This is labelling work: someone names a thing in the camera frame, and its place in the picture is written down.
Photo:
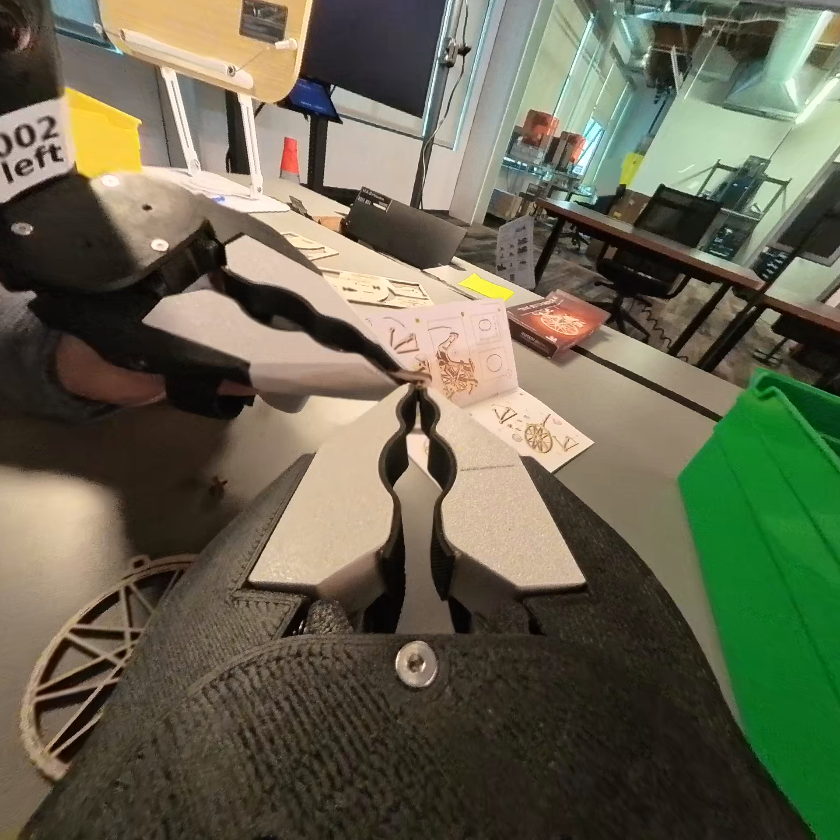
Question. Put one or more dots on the orange 3D printer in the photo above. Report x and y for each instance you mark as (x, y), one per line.
(572, 151)
(539, 134)

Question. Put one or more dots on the metal shelving rack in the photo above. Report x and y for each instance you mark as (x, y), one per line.
(748, 197)

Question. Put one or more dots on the orange traffic cone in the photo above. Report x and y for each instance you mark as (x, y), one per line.
(292, 164)

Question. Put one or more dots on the large dark screen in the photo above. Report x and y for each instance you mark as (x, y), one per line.
(374, 52)

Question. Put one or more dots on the green plastic bin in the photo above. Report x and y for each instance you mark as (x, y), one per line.
(774, 558)

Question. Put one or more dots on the person's left hand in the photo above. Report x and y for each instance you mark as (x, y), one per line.
(105, 374)

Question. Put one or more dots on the black office chair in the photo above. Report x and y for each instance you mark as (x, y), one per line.
(682, 216)

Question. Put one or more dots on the person's left forearm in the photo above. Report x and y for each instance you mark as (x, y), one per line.
(26, 367)

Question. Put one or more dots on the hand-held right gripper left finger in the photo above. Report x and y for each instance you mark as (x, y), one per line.
(328, 525)

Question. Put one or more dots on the dark monitor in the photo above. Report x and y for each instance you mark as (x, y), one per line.
(814, 223)

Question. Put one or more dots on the dark red model kit box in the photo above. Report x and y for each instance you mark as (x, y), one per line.
(558, 325)

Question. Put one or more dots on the yellow plastic bin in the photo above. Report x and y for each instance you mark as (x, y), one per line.
(105, 141)

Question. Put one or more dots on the wooden parts sheet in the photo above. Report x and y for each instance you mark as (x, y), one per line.
(377, 289)

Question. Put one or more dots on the yellow sticky note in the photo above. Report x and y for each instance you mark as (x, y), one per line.
(485, 287)

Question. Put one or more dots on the black folded card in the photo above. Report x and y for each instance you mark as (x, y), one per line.
(407, 233)

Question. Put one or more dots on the white printed leaflet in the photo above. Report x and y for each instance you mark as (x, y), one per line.
(516, 253)

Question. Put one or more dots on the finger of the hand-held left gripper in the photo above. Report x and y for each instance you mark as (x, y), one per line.
(295, 367)
(289, 275)

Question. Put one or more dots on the wooden board on white stand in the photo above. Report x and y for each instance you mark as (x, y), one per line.
(197, 26)

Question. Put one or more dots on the brown wooden table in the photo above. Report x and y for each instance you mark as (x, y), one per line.
(656, 243)

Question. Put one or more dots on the wooden triangular frame part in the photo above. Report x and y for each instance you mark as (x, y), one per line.
(413, 379)

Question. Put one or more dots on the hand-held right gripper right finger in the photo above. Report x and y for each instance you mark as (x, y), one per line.
(512, 525)

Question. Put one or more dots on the wooden spoked wheel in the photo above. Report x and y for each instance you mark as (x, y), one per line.
(29, 718)

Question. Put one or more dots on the metal ventilation duct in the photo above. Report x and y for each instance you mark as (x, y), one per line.
(781, 72)

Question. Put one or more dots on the white instruction booklet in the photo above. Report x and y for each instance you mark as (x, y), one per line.
(485, 341)

